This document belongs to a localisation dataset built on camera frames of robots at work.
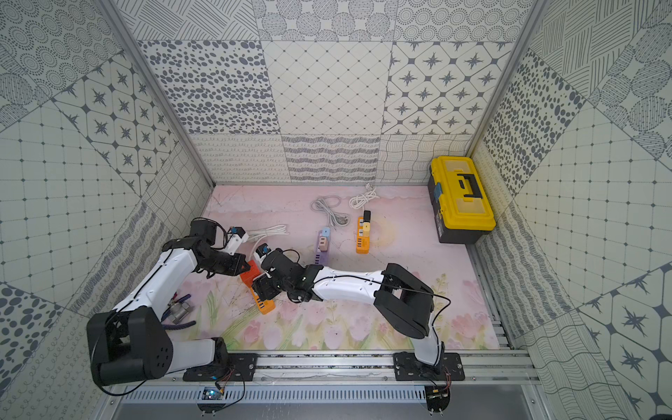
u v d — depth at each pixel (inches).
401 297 19.3
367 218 39.7
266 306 32.9
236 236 30.7
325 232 38.2
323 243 36.6
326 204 43.5
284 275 24.2
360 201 43.7
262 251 28.1
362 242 38.6
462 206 35.7
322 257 37.3
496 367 30.1
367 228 38.6
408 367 28.7
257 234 39.3
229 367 28.3
